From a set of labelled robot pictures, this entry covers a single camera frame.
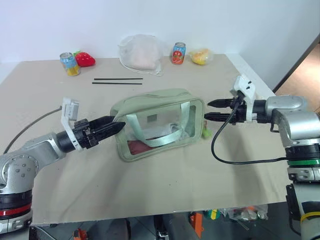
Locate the dark red cloth item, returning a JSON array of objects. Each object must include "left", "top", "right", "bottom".
[{"left": 127, "top": 139, "right": 157, "bottom": 156}]

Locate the green yellow striped item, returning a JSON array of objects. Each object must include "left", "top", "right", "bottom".
[{"left": 204, "top": 208, "right": 221, "bottom": 221}]

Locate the green transparent toiletry bag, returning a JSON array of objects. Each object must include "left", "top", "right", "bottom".
[{"left": 110, "top": 87, "right": 213, "bottom": 163}]

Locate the grey left arm cable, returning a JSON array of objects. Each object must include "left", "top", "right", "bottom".
[{"left": 3, "top": 105, "right": 63, "bottom": 154}]

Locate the white crumpled packet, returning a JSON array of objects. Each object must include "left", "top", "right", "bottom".
[{"left": 144, "top": 122, "right": 181, "bottom": 141}]

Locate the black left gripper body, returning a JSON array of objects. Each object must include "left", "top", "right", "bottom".
[{"left": 73, "top": 119, "right": 99, "bottom": 150}]

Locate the red printed drink can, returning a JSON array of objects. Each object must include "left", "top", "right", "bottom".
[{"left": 171, "top": 42, "right": 187, "bottom": 66}]

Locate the clear plastic bag of items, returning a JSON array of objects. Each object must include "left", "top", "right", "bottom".
[{"left": 224, "top": 204, "right": 269, "bottom": 223}]

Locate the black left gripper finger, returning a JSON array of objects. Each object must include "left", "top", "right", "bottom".
[
  {"left": 93, "top": 122, "right": 126, "bottom": 144},
  {"left": 88, "top": 116, "right": 117, "bottom": 129}
]

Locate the red strawberry plush toy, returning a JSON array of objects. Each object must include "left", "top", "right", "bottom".
[{"left": 72, "top": 50, "right": 97, "bottom": 68}]

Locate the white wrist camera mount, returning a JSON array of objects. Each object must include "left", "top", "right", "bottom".
[
  {"left": 229, "top": 75, "right": 259, "bottom": 124},
  {"left": 60, "top": 97, "right": 84, "bottom": 153}
]

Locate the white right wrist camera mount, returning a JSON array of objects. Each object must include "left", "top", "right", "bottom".
[{"left": 229, "top": 75, "right": 259, "bottom": 124}]

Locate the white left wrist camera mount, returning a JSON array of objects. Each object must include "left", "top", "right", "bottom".
[{"left": 60, "top": 97, "right": 84, "bottom": 153}]

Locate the orange plastic tool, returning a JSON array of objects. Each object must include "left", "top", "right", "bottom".
[{"left": 189, "top": 211, "right": 205, "bottom": 239}]

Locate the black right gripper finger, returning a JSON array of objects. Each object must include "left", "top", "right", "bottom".
[
  {"left": 203, "top": 112, "right": 233, "bottom": 122},
  {"left": 207, "top": 98, "right": 236, "bottom": 109}
]

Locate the thin black stick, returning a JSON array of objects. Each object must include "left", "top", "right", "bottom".
[
  {"left": 91, "top": 81, "right": 144, "bottom": 85},
  {"left": 93, "top": 77, "right": 144, "bottom": 81}
]

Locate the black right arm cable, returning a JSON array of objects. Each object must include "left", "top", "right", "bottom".
[{"left": 210, "top": 104, "right": 289, "bottom": 165}]

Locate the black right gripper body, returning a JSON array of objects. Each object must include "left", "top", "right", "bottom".
[{"left": 230, "top": 96, "right": 248, "bottom": 125}]

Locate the orange black small tool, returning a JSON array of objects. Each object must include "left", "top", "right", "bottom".
[{"left": 72, "top": 228, "right": 89, "bottom": 240}]

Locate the white mesh drawstring bag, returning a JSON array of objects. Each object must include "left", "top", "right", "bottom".
[{"left": 117, "top": 33, "right": 170, "bottom": 77}]

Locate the yellow printed drink can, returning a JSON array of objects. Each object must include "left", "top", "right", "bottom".
[{"left": 59, "top": 52, "right": 81, "bottom": 77}]

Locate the yellow fruit in plastic bag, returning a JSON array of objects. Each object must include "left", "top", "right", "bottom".
[{"left": 188, "top": 47, "right": 215, "bottom": 66}]

